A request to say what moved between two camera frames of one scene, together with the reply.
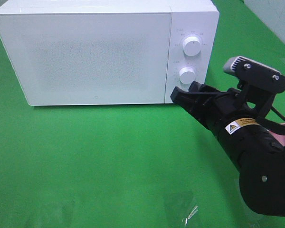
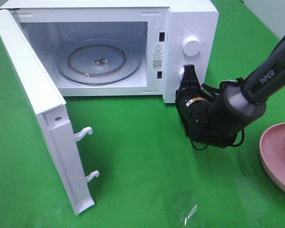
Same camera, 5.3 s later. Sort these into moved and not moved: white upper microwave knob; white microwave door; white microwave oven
Moved: white microwave door
Not moved: white upper microwave knob; white microwave oven
